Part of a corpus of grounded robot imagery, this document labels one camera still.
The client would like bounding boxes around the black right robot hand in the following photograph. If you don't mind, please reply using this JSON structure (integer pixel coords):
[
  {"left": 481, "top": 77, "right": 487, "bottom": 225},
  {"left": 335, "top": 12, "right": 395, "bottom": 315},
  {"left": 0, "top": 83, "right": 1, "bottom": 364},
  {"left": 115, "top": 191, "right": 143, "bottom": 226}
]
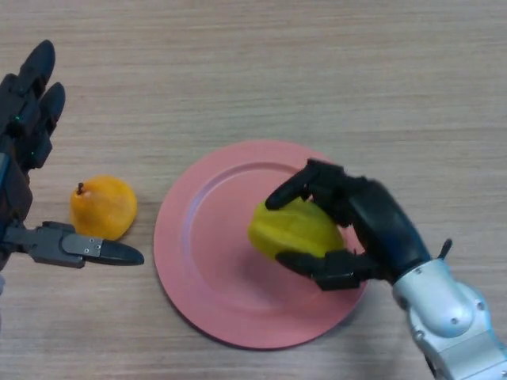
[{"left": 264, "top": 158, "right": 433, "bottom": 292}]

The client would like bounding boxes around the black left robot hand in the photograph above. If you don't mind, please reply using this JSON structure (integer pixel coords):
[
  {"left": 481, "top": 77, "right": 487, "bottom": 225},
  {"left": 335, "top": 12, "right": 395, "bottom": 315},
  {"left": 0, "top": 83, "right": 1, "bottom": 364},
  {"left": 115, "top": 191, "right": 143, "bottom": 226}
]
[{"left": 0, "top": 39, "right": 145, "bottom": 270}]

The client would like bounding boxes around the yellow starfruit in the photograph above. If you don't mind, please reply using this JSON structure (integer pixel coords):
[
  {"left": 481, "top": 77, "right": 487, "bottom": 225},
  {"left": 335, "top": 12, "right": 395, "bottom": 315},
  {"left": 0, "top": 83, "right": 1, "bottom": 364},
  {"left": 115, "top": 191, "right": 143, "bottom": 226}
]
[{"left": 247, "top": 197, "right": 345, "bottom": 262}]

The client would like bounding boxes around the pink round plate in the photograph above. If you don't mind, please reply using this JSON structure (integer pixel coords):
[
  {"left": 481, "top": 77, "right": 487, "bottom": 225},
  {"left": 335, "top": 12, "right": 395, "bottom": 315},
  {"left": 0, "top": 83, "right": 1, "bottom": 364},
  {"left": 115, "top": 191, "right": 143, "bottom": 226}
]
[{"left": 153, "top": 140, "right": 369, "bottom": 350}]

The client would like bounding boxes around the orange-yellow pear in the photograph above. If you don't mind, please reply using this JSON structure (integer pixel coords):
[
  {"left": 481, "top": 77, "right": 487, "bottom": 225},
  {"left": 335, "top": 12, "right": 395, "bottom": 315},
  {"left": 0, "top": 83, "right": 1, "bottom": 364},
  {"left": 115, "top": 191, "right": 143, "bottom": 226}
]
[{"left": 69, "top": 174, "right": 139, "bottom": 241}]

